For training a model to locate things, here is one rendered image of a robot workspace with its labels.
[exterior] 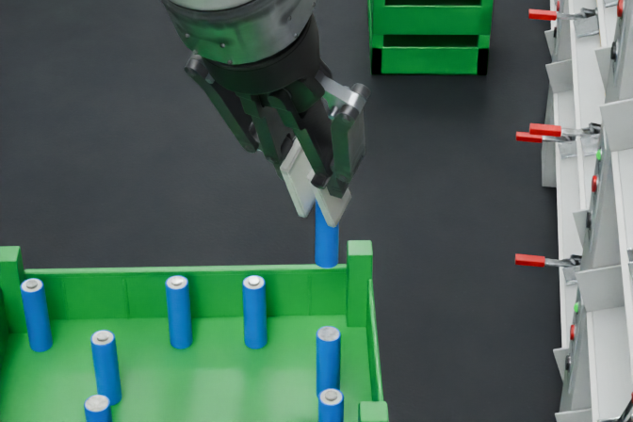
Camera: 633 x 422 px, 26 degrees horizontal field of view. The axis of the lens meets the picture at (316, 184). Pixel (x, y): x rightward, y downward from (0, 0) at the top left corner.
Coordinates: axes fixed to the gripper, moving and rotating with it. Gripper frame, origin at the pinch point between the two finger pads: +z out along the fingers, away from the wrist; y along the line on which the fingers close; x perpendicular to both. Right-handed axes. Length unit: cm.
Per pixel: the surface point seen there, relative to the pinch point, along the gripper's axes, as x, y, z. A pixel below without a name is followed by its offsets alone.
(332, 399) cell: -13.5, 6.9, 4.9
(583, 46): 57, -3, 58
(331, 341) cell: -8.7, 4.0, 7.1
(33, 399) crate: -21.1, -16.3, 8.4
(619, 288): 16.1, 16.6, 36.0
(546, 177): 58, -11, 97
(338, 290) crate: -1.8, -0.3, 14.6
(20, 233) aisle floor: 14, -75, 79
